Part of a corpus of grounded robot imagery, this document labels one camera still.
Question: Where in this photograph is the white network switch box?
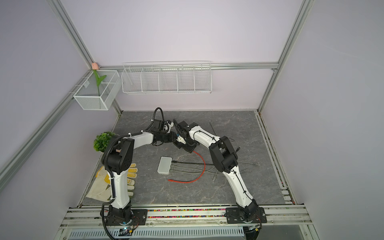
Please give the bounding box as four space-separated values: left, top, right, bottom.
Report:
157 157 173 175

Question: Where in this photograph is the white mesh wall basket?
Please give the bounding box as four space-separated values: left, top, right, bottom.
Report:
74 70 122 111

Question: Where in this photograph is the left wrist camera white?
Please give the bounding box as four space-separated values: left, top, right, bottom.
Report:
163 120 174 133

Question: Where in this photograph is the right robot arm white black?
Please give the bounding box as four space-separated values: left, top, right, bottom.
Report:
173 120 267 224

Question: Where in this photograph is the green potted plant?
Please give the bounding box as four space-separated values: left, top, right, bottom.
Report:
93 132 116 153

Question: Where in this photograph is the black cable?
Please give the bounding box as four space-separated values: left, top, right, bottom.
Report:
170 146 241 167

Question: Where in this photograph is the red ethernet cable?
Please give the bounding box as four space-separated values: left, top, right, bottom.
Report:
167 149 207 184

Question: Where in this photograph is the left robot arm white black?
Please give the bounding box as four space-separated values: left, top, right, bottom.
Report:
101 120 175 227

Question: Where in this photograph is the pink tulip artificial flower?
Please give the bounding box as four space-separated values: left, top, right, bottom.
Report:
92 63 107 97

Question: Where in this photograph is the white wire wall shelf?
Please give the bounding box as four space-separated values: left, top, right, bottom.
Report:
121 61 213 94

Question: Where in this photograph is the yellow white work glove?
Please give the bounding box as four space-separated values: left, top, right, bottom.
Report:
85 162 139 202

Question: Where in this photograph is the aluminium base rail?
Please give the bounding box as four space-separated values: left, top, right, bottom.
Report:
59 205 313 230

